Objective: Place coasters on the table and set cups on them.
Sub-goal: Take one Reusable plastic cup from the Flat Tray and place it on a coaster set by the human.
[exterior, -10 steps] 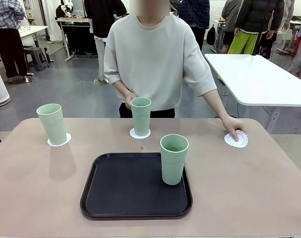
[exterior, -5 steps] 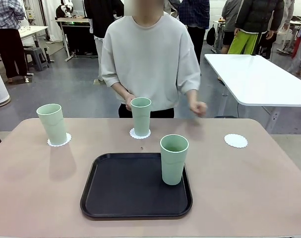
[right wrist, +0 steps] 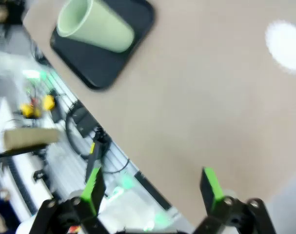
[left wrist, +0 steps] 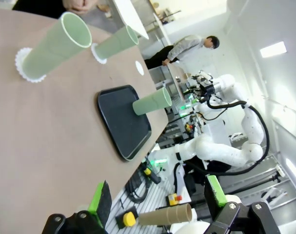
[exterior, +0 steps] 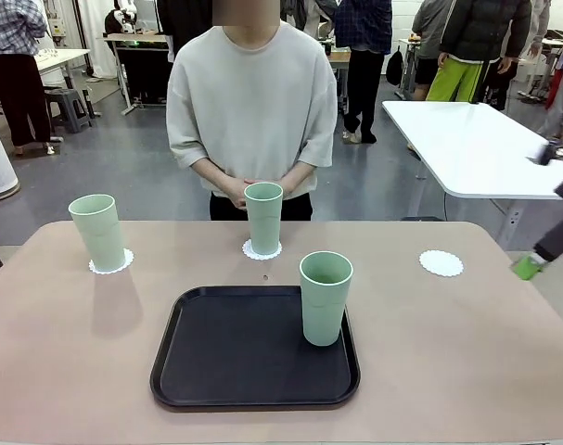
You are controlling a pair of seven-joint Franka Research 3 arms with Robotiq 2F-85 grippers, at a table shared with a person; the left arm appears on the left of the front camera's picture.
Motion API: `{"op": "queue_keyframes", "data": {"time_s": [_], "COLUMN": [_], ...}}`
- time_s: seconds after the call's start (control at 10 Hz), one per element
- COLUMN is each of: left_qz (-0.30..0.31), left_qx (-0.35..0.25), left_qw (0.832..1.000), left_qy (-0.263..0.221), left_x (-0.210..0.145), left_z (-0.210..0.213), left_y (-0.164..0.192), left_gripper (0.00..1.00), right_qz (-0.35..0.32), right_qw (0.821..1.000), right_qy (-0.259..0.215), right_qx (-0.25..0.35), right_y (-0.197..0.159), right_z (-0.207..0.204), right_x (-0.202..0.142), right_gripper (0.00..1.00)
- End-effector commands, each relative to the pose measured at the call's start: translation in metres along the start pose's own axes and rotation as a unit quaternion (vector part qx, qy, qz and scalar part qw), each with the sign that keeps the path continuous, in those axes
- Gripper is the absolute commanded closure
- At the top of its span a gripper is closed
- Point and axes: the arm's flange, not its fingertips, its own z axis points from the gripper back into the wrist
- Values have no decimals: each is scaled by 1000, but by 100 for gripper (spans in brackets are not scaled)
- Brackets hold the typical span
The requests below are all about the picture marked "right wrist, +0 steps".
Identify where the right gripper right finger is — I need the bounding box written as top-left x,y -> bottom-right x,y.
193,166 -> 277,234

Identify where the black plastic serving tray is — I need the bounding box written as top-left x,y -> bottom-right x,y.
49,0 -> 156,91

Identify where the white round paper coaster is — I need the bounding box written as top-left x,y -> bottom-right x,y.
264,20 -> 296,74

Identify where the yellow emergency stop button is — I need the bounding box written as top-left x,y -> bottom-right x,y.
19,103 -> 42,119
41,94 -> 56,111

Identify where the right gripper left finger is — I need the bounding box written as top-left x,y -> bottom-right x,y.
31,166 -> 107,234

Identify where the bystander in dark blue clothes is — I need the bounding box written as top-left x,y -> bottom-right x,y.
0,189 -> 20,234

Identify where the black cable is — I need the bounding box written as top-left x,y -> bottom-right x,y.
64,103 -> 110,161

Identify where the light green plastic cup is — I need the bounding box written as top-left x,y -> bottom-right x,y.
56,0 -> 136,54

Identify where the brown cardboard box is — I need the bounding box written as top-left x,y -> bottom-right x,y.
3,128 -> 61,150

